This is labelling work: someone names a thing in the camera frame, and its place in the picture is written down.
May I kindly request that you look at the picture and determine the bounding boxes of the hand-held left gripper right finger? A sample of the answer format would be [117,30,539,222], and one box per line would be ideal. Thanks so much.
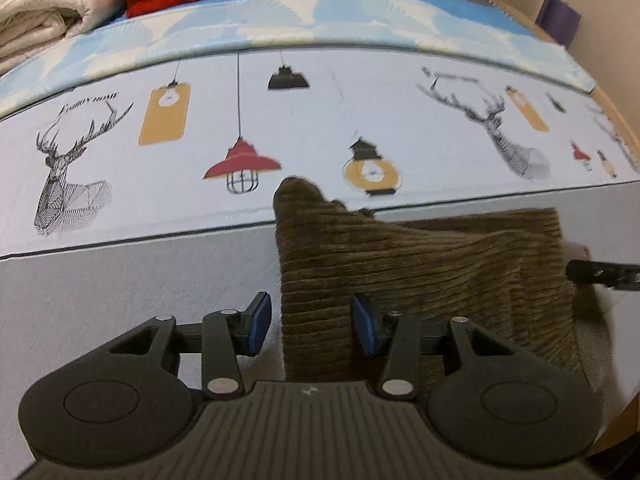
[351,294,521,401]

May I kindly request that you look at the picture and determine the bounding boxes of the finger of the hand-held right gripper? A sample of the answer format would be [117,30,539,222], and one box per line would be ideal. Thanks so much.
[566,258,640,292]

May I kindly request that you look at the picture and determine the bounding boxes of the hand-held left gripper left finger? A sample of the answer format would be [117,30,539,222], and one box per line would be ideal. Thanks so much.
[107,291,272,401]

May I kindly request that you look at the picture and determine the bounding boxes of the olive brown corduroy pants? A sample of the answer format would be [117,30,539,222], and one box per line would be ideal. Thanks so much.
[272,176,617,392]

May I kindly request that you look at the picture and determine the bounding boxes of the grey mat panel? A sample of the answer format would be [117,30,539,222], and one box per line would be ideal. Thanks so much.
[0,180,640,478]

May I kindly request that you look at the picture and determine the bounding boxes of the deer and lamp printed mat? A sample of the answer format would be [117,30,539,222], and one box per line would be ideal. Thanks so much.
[0,42,640,261]

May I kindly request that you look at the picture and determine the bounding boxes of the purple box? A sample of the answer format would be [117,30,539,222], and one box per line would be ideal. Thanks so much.
[541,0,582,49]

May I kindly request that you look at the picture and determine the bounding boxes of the blue and white patterned mat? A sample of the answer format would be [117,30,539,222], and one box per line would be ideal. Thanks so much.
[0,0,598,122]

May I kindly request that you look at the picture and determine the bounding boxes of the cream folded blanket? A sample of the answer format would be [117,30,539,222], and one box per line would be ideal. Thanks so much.
[0,0,126,75]

